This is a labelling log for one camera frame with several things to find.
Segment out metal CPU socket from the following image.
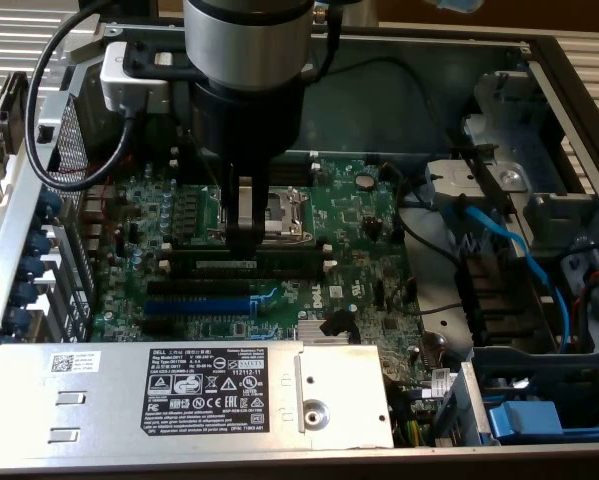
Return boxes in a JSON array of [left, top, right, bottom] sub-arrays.
[[206, 185, 316, 247]]

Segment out blue plastic bay handle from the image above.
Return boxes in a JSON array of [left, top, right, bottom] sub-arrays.
[[487, 399, 565, 444]]

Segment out black data wire plug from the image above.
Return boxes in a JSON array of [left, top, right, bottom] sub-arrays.
[[317, 308, 356, 346]]

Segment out black camera cable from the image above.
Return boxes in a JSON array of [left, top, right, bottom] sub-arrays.
[[24, 0, 148, 191]]

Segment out grey metal divider plate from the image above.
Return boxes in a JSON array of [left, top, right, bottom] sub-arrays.
[[431, 360, 498, 447]]

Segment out metal rear port block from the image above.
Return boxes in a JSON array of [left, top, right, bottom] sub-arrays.
[[77, 183, 111, 254]]

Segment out blue expansion slot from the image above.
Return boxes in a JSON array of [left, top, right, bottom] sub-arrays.
[[142, 297, 254, 316]]

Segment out open metal PC case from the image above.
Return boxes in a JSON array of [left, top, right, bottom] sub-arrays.
[[0, 12, 599, 474]]

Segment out dark disk bay frame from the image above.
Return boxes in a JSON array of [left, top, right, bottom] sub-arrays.
[[471, 344, 599, 431]]

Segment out black graphics card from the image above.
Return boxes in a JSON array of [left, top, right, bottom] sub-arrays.
[[0, 71, 33, 207]]

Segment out black RAM slot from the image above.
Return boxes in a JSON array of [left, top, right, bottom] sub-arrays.
[[178, 157, 321, 170], [171, 147, 320, 161], [171, 159, 323, 177], [156, 260, 338, 281], [168, 242, 328, 254], [178, 172, 314, 187]]

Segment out red and black wires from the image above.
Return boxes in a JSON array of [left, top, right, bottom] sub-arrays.
[[568, 239, 599, 321]]

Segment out blue data wire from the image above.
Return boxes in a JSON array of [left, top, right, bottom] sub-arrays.
[[441, 197, 573, 351]]

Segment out silver metal disk bay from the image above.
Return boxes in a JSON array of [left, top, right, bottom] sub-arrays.
[[423, 69, 599, 351]]

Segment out silver chipset heatsink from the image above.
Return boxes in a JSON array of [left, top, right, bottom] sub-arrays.
[[295, 319, 364, 347]]

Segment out blue slot latch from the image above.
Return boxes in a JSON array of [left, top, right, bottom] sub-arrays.
[[6, 307, 33, 334], [31, 225, 55, 255], [18, 254, 45, 281], [16, 281, 40, 306], [36, 192, 63, 221]]

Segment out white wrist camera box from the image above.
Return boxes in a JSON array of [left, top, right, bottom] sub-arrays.
[[99, 41, 174, 120]]

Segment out thin red wire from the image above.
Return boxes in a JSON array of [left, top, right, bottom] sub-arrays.
[[53, 153, 136, 241]]

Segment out long black expansion slot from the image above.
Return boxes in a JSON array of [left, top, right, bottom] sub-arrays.
[[146, 278, 251, 297]]

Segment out green RAM stick white label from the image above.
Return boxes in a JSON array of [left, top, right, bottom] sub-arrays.
[[170, 249, 326, 274]]

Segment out thick black wire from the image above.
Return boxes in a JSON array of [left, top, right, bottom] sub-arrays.
[[323, 55, 518, 219]]

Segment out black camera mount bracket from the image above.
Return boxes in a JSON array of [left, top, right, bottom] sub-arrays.
[[121, 42, 208, 86]]

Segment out thin metal locking lever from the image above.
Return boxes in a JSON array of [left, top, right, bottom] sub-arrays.
[[198, 149, 221, 191]]

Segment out coloured power wire bundle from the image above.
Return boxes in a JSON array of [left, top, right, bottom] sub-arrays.
[[386, 379, 434, 449]]

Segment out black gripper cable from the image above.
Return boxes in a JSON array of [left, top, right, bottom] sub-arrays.
[[298, 0, 346, 84]]

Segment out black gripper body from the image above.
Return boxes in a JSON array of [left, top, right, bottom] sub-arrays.
[[190, 81, 306, 165]]

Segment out silver power supply unit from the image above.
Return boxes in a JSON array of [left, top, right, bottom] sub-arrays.
[[0, 339, 396, 454]]

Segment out short black expansion slot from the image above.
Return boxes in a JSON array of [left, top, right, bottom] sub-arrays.
[[139, 318, 176, 337]]

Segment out black power wire with plugs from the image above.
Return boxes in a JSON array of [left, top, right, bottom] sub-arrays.
[[453, 252, 543, 346]]

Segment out green Dell motherboard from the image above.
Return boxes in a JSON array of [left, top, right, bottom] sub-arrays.
[[81, 152, 453, 401]]

